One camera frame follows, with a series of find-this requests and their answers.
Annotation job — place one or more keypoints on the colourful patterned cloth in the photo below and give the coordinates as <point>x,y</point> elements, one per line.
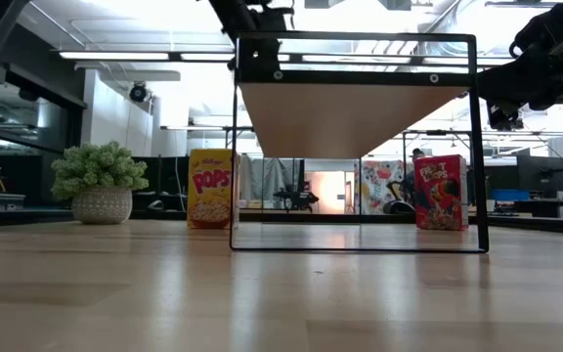
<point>381,186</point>

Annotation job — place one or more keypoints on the black frame wooden shelf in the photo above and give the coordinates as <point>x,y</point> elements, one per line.
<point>340,117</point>

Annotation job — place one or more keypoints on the red Froot Loops cereal box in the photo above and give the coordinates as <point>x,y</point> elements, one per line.
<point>440,195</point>

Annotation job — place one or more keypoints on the grey box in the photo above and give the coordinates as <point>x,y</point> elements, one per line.
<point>9,201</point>

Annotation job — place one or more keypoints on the black dome camera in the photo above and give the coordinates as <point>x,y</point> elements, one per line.
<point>138,93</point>

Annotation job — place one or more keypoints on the blue bin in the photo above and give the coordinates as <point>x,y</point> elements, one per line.
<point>510,195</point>

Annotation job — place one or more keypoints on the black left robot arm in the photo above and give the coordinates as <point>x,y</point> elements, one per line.
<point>242,12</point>

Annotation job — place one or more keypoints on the person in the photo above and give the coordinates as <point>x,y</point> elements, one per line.
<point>417,155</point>

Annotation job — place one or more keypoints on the black computer monitor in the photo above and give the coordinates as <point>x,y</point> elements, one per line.
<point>540,173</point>

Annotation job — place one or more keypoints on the long ceiling light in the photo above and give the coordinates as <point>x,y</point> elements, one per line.
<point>115,56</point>

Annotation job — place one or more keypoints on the yellow Corn Pops cereal box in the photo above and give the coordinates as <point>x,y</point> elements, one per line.
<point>210,188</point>

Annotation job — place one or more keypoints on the green plant in white pot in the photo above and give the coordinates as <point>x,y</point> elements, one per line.
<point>101,205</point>

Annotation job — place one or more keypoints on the grey cloth cover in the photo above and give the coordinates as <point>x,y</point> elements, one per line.
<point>272,178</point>

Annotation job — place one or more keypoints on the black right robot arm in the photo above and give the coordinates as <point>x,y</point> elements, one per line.
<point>545,29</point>

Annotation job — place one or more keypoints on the black ceiling spotlight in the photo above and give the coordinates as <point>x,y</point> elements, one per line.
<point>510,125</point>

